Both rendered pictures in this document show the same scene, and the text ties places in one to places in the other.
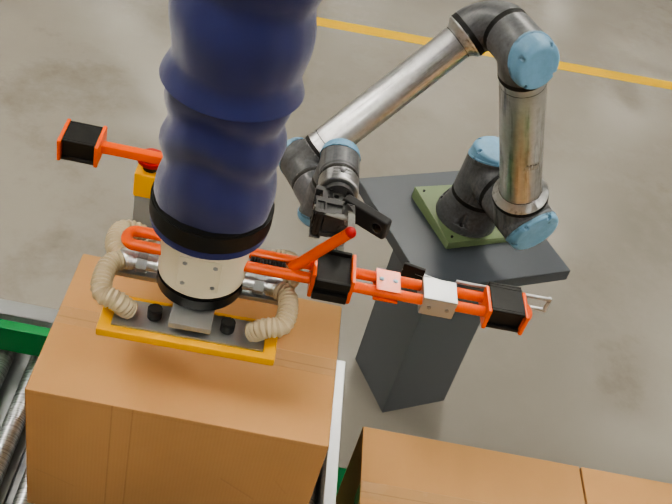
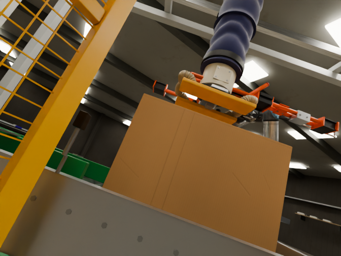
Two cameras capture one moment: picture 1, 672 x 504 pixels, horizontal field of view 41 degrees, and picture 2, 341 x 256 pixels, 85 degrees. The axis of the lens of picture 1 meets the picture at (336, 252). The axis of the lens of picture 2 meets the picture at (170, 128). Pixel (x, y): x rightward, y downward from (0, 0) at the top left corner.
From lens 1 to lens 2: 1.79 m
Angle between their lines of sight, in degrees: 58
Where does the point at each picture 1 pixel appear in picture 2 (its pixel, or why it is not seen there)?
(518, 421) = not seen: outside the picture
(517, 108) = (272, 128)
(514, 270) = not seen: hidden behind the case
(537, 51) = not seen: hidden behind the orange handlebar
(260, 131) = (250, 25)
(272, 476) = (263, 171)
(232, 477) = (239, 172)
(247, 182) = (244, 41)
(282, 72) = (257, 10)
